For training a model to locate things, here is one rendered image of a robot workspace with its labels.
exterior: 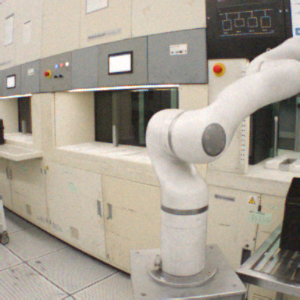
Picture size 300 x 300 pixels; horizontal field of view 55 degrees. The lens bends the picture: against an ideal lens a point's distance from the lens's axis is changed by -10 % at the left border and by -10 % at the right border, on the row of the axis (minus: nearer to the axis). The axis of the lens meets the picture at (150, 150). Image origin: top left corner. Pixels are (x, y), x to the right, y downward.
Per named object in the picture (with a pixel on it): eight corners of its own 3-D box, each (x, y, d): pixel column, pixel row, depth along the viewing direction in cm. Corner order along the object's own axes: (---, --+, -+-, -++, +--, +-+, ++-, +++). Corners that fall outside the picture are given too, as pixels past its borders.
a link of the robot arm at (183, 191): (178, 219, 70) (179, 111, 66) (139, 197, 86) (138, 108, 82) (218, 208, 76) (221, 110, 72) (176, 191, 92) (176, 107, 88)
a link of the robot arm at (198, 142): (164, 166, 80) (205, 179, 66) (145, 123, 75) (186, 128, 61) (276, 87, 98) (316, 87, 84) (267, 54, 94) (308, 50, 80)
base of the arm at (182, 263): (150, 290, 71) (149, 223, 68) (144, 255, 90) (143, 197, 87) (225, 283, 73) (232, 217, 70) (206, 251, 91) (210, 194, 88)
